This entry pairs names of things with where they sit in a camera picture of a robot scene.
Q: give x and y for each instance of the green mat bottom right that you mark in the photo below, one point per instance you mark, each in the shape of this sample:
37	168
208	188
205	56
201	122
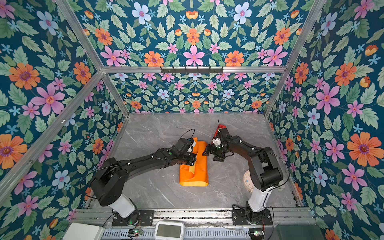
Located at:
299	232

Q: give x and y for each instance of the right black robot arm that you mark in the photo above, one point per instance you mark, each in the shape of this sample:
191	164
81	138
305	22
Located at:
265	174

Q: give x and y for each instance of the white display device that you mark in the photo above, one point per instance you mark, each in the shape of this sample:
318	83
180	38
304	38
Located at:
169	230

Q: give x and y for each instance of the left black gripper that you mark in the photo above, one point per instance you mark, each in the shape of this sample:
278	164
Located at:
193	158

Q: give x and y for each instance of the white round clock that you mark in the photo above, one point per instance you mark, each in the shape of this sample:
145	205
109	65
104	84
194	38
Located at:
248	184

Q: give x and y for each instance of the black hook rail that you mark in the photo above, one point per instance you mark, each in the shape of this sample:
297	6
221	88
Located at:
190	70

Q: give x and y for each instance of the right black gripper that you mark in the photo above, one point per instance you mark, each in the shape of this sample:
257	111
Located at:
213	152

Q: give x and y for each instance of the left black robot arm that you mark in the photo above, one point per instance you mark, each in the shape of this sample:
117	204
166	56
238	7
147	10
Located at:
108	182

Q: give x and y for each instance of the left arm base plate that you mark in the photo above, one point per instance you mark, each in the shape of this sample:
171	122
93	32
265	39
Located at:
143	218

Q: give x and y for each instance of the red tape dispenser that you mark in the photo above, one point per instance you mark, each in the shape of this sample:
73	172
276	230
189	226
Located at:
220	127

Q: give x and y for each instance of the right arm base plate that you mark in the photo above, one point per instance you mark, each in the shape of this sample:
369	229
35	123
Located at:
246	217

